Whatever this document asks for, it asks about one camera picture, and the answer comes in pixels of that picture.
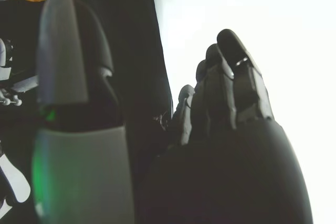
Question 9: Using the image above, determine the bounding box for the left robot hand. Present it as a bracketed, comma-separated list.
[31, 0, 313, 224]

